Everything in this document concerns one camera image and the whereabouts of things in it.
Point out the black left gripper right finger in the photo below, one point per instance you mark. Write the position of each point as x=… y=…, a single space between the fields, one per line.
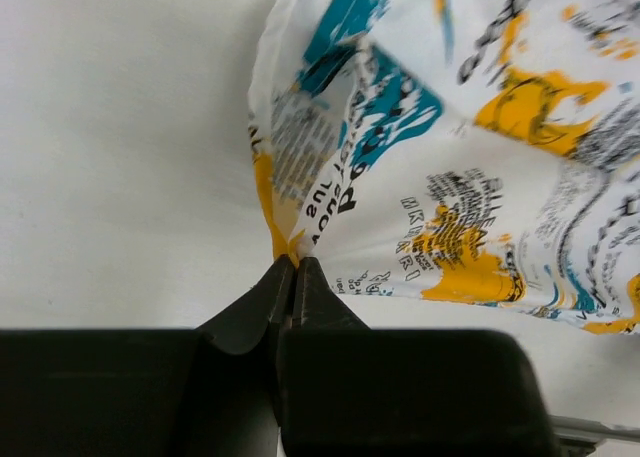
x=350 y=390

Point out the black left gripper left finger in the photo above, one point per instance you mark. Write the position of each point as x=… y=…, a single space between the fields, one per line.
x=203 y=391

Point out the white printed patterned shorts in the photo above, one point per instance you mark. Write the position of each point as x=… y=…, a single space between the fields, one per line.
x=483 y=152

